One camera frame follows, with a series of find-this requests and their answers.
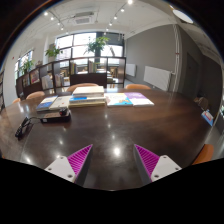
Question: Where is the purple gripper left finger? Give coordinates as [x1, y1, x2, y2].
[45, 145, 93, 186]

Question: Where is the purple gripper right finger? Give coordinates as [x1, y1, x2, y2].
[134, 144, 181, 185]

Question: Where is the black charger plug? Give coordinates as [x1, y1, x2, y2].
[59, 108, 68, 116]

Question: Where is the black power strip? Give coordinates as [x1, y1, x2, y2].
[40, 111, 71, 123]

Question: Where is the orange chair near right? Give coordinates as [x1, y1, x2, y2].
[193, 144, 214, 165]

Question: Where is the orange chair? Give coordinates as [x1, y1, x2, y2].
[125, 84, 151, 90]
[193, 144, 214, 165]
[26, 91, 45, 99]
[66, 83, 98, 92]

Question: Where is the purple white book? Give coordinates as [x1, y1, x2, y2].
[125, 92, 154, 107]

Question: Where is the stack of books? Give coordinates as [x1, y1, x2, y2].
[69, 86, 105, 107]

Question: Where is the blue white box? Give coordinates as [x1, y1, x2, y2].
[201, 111, 213, 126]

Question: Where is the colourful picture book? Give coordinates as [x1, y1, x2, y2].
[104, 93, 132, 107]

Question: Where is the orange chair back left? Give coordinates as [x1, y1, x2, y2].
[26, 91, 45, 99]

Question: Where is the orange chair back centre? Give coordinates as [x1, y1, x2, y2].
[66, 83, 98, 92]

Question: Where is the orange chair back right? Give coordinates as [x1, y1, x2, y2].
[125, 84, 151, 90]

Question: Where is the small white radiator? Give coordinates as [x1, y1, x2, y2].
[126, 64, 137, 77]

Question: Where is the dark wooden bookshelf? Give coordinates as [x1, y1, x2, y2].
[16, 56, 126, 98]

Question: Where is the green plant far left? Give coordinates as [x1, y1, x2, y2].
[19, 60, 34, 75]

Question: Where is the green potted plant left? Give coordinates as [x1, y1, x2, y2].
[45, 44, 61, 62]

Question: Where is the green potted plant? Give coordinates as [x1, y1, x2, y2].
[85, 36, 109, 55]
[45, 44, 61, 62]

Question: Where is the green potted plant centre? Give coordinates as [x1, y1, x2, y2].
[85, 36, 109, 55]

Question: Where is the ceiling air conditioner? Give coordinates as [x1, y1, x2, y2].
[72, 12, 95, 25]

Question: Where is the black cable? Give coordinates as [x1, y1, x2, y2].
[14, 115, 42, 139]

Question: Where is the white wall radiator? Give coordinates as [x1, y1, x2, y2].
[144, 66, 171, 91]

